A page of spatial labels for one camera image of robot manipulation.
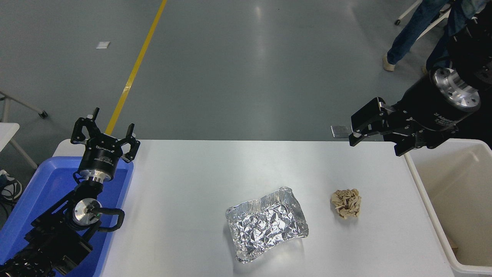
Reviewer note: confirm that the silver floor plate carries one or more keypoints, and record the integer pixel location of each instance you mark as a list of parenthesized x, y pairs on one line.
[(339, 130)]

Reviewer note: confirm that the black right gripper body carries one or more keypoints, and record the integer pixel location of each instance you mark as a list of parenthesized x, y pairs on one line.
[(426, 107)]

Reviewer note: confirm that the small white table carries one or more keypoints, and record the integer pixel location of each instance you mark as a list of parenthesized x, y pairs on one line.
[(5, 132)]

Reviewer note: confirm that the blue plastic tray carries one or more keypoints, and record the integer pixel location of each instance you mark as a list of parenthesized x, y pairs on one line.
[(50, 181)]

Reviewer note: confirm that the large pale plastic bin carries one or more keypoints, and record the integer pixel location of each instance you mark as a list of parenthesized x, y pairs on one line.
[(461, 200)]

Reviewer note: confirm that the standing person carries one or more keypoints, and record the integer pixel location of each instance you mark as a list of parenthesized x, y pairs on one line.
[(411, 34)]

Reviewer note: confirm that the silver foil tray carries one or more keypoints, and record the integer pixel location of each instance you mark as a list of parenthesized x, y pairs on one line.
[(265, 227)]

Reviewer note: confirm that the white chair base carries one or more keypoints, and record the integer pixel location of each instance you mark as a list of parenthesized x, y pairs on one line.
[(407, 11)]

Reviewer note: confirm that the person's foot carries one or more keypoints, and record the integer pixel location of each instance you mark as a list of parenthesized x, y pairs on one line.
[(11, 188)]

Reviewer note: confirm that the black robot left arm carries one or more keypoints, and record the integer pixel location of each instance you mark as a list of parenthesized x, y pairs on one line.
[(54, 238)]

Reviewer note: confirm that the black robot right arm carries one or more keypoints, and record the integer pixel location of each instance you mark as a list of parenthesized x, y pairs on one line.
[(471, 46)]

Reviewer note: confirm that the white metal frame with castor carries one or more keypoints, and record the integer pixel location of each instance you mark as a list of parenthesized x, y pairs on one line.
[(23, 104)]

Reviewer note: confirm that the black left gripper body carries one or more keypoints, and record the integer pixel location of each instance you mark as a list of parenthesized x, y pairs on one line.
[(100, 158)]

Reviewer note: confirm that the crumpled tan paper ball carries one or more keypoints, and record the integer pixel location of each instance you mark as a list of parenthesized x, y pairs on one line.
[(346, 204)]

